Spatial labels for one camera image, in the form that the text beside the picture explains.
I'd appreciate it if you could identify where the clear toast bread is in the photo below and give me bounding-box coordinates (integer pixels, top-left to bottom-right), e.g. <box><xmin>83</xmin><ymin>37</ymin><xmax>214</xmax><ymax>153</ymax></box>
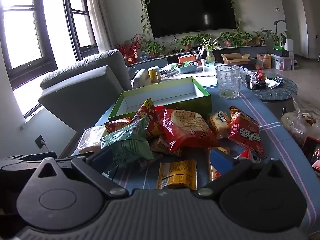
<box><xmin>73</xmin><ymin>126</ymin><xmax>106</xmax><ymax>155</ymax></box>

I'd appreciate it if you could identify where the red monkey snack bag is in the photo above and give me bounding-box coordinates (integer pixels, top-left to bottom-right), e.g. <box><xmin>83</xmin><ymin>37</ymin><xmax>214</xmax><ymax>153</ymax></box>
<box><xmin>228</xmin><ymin>106</ymin><xmax>266</xmax><ymax>159</ymax></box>

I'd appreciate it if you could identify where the green snack bag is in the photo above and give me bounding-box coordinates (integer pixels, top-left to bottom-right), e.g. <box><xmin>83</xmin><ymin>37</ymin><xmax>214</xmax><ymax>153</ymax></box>
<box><xmin>101</xmin><ymin>116</ymin><xmax>153</xmax><ymax>167</ymax></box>

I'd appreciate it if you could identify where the orange bread roll packet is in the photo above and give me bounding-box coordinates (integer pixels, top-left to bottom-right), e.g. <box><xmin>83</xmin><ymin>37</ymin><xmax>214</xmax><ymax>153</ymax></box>
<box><xmin>207</xmin><ymin>111</ymin><xmax>231</xmax><ymax>140</ymax></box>

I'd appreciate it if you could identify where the yellow barcode snack packet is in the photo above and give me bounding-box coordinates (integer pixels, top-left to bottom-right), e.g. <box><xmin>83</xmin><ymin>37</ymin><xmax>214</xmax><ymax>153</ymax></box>
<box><xmin>157</xmin><ymin>160</ymin><xmax>197</xmax><ymax>191</ymax></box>

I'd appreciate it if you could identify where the red rice cracker bag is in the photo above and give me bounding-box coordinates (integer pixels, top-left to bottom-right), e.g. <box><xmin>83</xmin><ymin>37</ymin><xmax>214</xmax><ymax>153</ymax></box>
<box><xmin>155</xmin><ymin>106</ymin><xmax>218</xmax><ymax>153</ymax></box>

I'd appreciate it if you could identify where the small red white snack packet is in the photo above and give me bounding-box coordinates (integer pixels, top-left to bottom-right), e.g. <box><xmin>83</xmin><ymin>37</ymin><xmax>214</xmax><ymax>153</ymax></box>
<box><xmin>236</xmin><ymin>149</ymin><xmax>261</xmax><ymax>164</ymax></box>

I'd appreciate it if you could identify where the orange striped snack packet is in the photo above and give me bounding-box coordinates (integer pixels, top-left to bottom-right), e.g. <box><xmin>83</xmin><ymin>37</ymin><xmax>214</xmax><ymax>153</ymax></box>
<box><xmin>104</xmin><ymin>118</ymin><xmax>132</xmax><ymax>134</ymax></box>

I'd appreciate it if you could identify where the blue checked tablecloth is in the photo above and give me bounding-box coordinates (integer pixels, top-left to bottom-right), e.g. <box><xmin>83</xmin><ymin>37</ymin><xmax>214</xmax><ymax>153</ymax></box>
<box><xmin>93</xmin><ymin>85</ymin><xmax>319</xmax><ymax>235</ymax></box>

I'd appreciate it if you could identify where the grey armchair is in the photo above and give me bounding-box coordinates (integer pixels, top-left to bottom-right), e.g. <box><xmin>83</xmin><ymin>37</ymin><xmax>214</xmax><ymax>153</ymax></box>
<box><xmin>39</xmin><ymin>49</ymin><xmax>137</xmax><ymax>133</ymax></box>

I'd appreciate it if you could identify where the dark round marble table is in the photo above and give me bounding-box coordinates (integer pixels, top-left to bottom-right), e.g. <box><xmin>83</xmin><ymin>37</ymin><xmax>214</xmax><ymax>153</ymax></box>
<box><xmin>245</xmin><ymin>71</ymin><xmax>298</xmax><ymax>119</ymax></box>

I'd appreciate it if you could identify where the plastic bag at right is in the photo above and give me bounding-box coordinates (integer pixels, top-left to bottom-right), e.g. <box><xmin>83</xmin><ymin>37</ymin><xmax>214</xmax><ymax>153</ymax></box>
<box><xmin>280</xmin><ymin>95</ymin><xmax>320</xmax><ymax>147</ymax></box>

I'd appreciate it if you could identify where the clear glass mug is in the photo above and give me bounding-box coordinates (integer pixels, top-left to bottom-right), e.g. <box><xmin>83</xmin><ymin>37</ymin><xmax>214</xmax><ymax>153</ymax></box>
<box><xmin>215</xmin><ymin>64</ymin><xmax>243</xmax><ymax>99</ymax></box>

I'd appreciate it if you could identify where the green cardboard box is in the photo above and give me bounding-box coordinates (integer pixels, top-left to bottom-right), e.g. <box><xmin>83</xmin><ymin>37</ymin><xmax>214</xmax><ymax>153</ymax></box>
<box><xmin>108</xmin><ymin>77</ymin><xmax>212</xmax><ymax>121</ymax></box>

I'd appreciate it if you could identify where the white round coffee table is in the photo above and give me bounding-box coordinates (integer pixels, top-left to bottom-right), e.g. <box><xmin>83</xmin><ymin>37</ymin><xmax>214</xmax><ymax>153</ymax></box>
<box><xmin>160</xmin><ymin>63</ymin><xmax>221</xmax><ymax>87</ymax></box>

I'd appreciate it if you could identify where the open cardboard box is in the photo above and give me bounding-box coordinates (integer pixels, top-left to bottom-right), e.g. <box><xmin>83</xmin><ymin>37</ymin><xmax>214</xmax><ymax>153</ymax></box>
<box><xmin>221</xmin><ymin>53</ymin><xmax>251</xmax><ymax>66</ymax></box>

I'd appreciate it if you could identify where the yellow tin can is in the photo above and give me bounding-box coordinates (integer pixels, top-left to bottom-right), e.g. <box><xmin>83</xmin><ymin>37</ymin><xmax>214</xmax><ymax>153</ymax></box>
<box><xmin>148</xmin><ymin>66</ymin><xmax>161</xmax><ymax>83</ymax></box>

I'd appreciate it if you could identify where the clear storage bin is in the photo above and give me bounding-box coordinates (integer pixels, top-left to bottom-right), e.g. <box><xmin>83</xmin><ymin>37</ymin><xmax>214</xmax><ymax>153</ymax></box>
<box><xmin>271</xmin><ymin>54</ymin><xmax>295</xmax><ymax>71</ymax></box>

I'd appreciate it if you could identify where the light blue tray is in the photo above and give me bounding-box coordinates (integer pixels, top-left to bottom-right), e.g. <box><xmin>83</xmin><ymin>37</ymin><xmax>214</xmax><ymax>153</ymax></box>
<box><xmin>178</xmin><ymin>62</ymin><xmax>197</xmax><ymax>74</ymax></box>

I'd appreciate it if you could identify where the orange box on table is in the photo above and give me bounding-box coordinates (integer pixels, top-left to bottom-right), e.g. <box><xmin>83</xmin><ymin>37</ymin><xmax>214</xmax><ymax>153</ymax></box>
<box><xmin>178</xmin><ymin>54</ymin><xmax>196</xmax><ymax>64</ymax></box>

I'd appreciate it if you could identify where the red flower decoration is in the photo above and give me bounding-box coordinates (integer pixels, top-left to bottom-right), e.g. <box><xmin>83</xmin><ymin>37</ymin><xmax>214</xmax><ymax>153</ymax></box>
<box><xmin>116</xmin><ymin>34</ymin><xmax>146</xmax><ymax>65</ymax></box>

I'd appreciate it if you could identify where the spider plant in vase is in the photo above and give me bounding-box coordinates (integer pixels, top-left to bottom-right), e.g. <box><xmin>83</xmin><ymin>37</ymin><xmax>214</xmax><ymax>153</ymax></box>
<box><xmin>202</xmin><ymin>37</ymin><xmax>221</xmax><ymax>63</ymax></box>

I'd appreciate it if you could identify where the potted green plant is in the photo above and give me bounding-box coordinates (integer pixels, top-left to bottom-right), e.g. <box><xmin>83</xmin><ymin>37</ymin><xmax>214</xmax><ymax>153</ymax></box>
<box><xmin>142</xmin><ymin>40</ymin><xmax>165</xmax><ymax>59</ymax></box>

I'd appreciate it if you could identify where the tall potted plant white pot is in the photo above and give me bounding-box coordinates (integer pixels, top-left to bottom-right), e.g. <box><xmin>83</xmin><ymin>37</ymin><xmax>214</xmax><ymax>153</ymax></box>
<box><xmin>262</xmin><ymin>20</ymin><xmax>291</xmax><ymax>51</ymax></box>

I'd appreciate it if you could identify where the wall power socket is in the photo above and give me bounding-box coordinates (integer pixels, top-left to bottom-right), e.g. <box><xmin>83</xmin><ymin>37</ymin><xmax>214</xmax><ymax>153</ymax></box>
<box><xmin>35</xmin><ymin>135</ymin><xmax>46</xmax><ymax>149</ymax></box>

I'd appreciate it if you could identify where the black window frame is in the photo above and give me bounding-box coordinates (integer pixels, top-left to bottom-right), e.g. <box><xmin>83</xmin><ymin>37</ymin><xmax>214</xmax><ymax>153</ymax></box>
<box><xmin>1</xmin><ymin>0</ymin><xmax>99</xmax><ymax>89</ymax></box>

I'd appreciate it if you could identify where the black wall television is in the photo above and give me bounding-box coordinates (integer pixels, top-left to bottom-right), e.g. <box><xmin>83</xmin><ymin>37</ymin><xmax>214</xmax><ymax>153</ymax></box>
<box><xmin>144</xmin><ymin>0</ymin><xmax>237</xmax><ymax>38</ymax></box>

